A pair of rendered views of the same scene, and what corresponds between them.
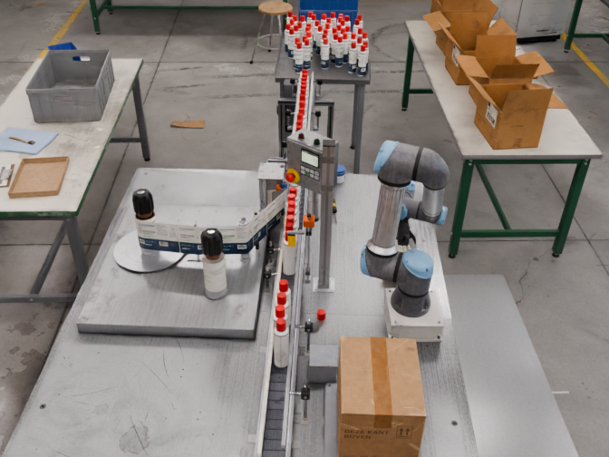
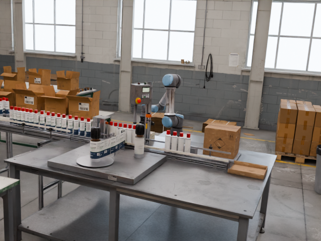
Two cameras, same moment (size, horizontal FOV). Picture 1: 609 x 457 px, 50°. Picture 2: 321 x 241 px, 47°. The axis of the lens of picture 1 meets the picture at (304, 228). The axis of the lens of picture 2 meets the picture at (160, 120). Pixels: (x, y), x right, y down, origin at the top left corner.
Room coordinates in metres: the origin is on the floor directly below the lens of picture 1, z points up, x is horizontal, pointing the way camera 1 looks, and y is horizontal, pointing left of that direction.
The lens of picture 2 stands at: (0.70, 3.26, 1.92)
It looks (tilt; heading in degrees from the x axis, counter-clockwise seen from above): 13 degrees down; 290
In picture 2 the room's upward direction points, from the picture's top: 3 degrees clockwise
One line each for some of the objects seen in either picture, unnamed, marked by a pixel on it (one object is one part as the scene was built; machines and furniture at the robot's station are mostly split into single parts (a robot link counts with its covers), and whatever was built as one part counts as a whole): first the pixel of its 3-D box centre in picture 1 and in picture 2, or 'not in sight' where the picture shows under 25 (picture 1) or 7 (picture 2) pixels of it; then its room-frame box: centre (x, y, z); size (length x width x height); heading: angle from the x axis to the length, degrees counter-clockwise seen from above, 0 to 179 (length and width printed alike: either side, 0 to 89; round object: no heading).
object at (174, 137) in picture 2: (282, 316); (174, 142); (1.72, 0.08, 0.98); 0.05 x 0.05 x 0.20
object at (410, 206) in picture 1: (403, 207); (153, 108); (2.12, -0.39, 1.18); 0.11 x 0.11 x 0.08; 71
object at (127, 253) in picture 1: (150, 248); (95, 160); (2.21, 0.66, 0.89); 0.31 x 0.31 x 0.01
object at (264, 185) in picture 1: (273, 196); (101, 129); (2.44, 0.14, 1.01); 0.14 x 0.13 x 0.26; 178
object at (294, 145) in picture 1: (312, 161); (140, 93); (2.12, -0.02, 1.38); 0.17 x 0.10 x 0.19; 53
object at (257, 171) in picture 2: not in sight; (248, 169); (1.02, 0.10, 0.85); 0.30 x 0.26 x 0.04; 178
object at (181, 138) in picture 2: (280, 328); (180, 143); (1.65, 0.08, 0.98); 0.05 x 0.05 x 0.20
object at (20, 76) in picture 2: not in sight; (14, 75); (6.36, -3.05, 0.97); 0.51 x 0.36 x 0.37; 95
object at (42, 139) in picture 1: (22, 140); not in sight; (3.28, 1.60, 0.81); 0.32 x 0.24 x 0.01; 78
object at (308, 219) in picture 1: (300, 248); (146, 129); (2.03, 0.01, 1.05); 0.10 x 0.04 x 0.33; 88
